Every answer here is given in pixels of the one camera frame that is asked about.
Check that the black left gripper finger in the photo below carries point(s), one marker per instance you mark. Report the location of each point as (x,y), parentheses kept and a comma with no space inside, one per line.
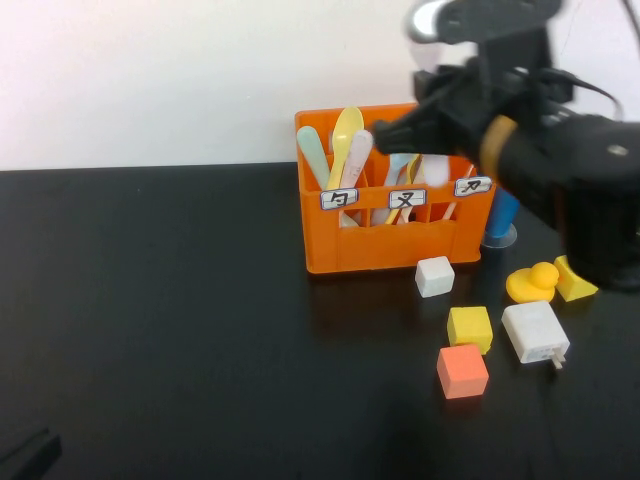
(30,452)

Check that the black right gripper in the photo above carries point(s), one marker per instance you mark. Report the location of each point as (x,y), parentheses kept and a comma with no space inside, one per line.
(465,110)

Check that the yellow plastic fork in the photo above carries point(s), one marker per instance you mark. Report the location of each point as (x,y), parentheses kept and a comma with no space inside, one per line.
(413,170)

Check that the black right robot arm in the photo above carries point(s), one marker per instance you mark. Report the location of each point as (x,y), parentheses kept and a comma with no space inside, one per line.
(590,175)

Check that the orange plastic cutlery holder crate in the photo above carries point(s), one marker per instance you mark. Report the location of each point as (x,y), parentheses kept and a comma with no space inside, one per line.
(400,250)

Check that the light blue plastic fork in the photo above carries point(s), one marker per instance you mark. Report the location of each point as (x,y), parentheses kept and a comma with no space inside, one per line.
(399,167)

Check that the yellow plastic spoon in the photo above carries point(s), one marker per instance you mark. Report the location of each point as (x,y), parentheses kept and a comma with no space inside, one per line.
(350,125)

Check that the white paper label fork character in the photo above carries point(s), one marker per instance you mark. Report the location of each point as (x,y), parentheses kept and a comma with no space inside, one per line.
(407,198)

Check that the white paper label knife character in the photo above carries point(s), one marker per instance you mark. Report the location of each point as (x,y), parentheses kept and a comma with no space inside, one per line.
(474,186)

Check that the thin white plastic stick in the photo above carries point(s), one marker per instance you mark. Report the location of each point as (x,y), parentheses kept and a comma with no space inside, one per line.
(450,210)

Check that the white paper label spoon character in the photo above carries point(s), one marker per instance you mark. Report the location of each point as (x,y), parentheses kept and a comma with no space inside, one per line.
(339,200)

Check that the blue cone cup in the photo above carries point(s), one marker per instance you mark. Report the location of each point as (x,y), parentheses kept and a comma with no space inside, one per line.
(500,215)

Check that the white foam cube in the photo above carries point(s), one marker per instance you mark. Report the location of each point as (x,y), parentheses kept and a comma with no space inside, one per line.
(435,277)

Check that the yellow rubber duck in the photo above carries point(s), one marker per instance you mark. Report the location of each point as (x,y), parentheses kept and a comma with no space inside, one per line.
(526,285)

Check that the yellow foam cube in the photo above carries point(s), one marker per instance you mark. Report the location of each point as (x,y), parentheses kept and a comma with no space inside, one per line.
(575,290)
(469,327)

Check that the white power adapter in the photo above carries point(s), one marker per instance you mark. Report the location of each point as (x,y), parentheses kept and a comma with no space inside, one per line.
(534,331)

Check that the orange foam cube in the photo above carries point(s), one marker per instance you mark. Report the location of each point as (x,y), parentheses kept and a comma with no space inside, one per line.
(463,372)

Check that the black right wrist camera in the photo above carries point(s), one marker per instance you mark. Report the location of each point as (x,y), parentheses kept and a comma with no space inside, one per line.
(475,20)

